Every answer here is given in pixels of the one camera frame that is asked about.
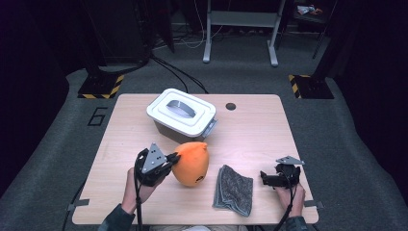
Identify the white cable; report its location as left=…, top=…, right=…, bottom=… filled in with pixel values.
left=182, top=0, right=225, bottom=50

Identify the grey cloth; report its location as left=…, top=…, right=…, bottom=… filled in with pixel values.
left=212, top=164, right=254, bottom=218

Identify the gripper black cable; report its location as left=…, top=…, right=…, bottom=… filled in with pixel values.
left=134, top=153, right=144, bottom=231
left=278, top=172, right=299, bottom=231

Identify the white desk frame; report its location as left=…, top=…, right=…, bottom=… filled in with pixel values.
left=202, top=0, right=287, bottom=67

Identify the grey tape strip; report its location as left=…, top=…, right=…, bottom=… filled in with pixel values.
left=304, top=199, right=324, bottom=210
left=66, top=198, right=90, bottom=212

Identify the colourful item on shelf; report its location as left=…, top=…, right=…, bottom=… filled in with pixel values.
left=297, top=4, right=323, bottom=16

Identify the grey plastic storage box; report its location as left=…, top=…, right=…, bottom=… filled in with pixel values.
left=153, top=119, right=210, bottom=150

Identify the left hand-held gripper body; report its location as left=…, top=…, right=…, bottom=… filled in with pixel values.
left=134, top=142, right=171, bottom=188

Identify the person's right hand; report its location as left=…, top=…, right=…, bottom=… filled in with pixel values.
left=274, top=183, right=306, bottom=218

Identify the black striped stand base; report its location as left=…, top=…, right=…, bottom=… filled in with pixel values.
left=288, top=74, right=335, bottom=100
left=77, top=74, right=125, bottom=100

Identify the black floor cable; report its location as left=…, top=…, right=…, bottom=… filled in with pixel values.
left=150, top=55, right=190, bottom=94
left=153, top=57, right=210, bottom=95

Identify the thin black hanging cable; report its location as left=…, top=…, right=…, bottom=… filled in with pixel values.
left=62, top=181, right=87, bottom=231

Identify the black cabinet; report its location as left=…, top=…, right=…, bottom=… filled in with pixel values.
left=81, top=0, right=152, bottom=65

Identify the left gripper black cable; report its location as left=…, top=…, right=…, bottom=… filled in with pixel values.
left=134, top=153, right=144, bottom=231

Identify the orange plush toy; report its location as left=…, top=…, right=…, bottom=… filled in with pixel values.
left=171, top=141, right=210, bottom=188

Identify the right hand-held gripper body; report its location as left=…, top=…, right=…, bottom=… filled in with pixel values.
left=274, top=155, right=305, bottom=189

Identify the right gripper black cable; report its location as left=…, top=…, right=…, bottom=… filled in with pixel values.
left=278, top=172, right=299, bottom=231

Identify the person's left hand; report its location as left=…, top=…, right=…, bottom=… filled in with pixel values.
left=120, top=167, right=162, bottom=216

